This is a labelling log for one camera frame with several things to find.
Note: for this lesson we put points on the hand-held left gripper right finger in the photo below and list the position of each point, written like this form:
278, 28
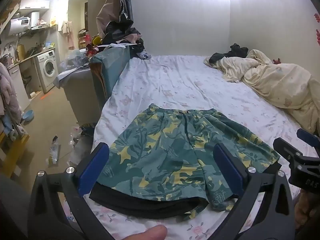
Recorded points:
228, 167

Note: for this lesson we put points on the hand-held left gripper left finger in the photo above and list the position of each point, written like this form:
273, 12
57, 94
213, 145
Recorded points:
93, 170

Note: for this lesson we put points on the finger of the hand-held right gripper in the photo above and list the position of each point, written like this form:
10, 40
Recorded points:
308, 135
285, 147

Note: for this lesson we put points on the green floral pants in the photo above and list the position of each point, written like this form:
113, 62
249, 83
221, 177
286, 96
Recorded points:
162, 155

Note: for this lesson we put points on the person's right hand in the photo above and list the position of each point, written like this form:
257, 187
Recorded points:
303, 205

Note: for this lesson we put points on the person's left hand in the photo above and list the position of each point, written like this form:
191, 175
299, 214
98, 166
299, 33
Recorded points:
147, 233

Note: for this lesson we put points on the plastic bottle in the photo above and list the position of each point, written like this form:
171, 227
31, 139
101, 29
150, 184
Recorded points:
53, 152

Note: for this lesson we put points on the black cloth band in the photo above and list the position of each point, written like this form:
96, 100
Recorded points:
140, 206

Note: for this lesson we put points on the cream blanket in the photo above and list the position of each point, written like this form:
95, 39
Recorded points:
275, 85

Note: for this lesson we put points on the grey cabinet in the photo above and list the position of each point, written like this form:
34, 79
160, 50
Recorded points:
80, 97

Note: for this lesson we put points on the yellow wooden stool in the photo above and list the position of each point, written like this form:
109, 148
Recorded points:
15, 150

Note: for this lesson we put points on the blue bowl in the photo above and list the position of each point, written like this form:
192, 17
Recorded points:
28, 116

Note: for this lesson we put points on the floral white bed sheet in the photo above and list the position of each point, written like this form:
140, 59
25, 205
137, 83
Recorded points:
187, 85

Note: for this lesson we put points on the black garment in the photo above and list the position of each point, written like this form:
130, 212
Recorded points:
237, 51

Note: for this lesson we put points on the white washing machine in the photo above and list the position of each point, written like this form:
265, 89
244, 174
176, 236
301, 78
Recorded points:
48, 67

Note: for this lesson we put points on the pink jacket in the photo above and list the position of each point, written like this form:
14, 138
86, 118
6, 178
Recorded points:
8, 92

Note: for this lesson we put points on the red toy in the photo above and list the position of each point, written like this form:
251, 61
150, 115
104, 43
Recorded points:
89, 47

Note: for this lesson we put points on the small patterned cloth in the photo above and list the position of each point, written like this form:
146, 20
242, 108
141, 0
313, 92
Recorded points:
144, 55

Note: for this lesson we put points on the white paper sheet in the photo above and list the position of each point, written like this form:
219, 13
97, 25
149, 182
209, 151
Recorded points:
117, 45

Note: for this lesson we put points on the hanging pink towel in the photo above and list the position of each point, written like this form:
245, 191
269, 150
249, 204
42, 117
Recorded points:
68, 33

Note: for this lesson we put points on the pile of dark clothes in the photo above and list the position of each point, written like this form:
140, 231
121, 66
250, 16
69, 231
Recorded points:
125, 33

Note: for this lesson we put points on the hanging brown garment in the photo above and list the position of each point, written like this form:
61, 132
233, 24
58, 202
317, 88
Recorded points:
110, 10

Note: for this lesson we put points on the white water heater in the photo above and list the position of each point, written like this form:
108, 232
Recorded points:
18, 25

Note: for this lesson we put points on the red wall decals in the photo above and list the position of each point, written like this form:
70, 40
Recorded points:
317, 32

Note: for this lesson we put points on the white wall cabinet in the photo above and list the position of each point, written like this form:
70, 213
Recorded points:
35, 4

